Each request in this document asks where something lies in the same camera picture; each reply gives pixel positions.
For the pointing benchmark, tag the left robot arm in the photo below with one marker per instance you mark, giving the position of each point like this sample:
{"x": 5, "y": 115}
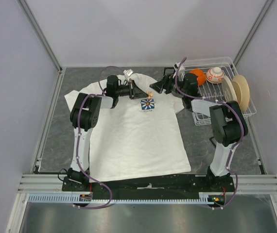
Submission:
{"x": 85, "y": 115}

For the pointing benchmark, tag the beige plate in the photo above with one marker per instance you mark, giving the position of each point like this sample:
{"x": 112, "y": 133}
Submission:
{"x": 242, "y": 91}

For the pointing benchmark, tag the light blue cable duct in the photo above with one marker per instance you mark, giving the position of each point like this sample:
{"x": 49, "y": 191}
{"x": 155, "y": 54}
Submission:
{"x": 86, "y": 199}

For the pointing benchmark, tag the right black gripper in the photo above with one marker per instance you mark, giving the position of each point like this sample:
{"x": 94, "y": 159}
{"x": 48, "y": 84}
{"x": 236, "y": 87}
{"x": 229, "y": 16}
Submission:
{"x": 165, "y": 84}

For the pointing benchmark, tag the black square box far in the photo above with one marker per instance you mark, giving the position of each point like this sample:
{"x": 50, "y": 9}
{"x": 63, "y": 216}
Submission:
{"x": 169, "y": 72}

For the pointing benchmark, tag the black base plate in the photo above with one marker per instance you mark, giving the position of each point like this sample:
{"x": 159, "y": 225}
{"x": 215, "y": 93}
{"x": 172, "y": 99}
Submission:
{"x": 172, "y": 186}

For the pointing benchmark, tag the white plate pink rim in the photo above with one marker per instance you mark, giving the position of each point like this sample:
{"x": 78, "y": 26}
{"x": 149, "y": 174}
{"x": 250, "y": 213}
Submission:
{"x": 228, "y": 89}

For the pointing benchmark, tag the red orange brooch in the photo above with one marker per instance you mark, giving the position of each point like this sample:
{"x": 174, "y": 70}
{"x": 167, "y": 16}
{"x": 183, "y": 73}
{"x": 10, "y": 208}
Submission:
{"x": 150, "y": 94}

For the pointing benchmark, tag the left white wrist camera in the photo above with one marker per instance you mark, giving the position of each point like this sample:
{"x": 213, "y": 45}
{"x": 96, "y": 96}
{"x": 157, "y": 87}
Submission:
{"x": 128, "y": 73}

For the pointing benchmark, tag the white t-shirt with flower print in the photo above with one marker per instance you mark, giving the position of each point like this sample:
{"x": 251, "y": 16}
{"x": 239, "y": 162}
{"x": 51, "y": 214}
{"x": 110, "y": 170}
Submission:
{"x": 138, "y": 138}

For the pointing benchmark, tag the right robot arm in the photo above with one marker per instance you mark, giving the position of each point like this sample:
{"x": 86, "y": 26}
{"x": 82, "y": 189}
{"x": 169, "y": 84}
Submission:
{"x": 227, "y": 122}

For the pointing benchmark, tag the white bowl orange circles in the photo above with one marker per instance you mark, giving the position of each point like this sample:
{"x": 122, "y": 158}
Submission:
{"x": 215, "y": 75}

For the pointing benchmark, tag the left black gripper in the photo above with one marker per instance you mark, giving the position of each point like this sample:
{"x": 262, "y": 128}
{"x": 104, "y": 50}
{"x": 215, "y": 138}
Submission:
{"x": 139, "y": 93}

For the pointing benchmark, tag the white wire dish rack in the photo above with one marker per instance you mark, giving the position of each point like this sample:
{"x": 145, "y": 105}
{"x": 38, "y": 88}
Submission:
{"x": 209, "y": 90}

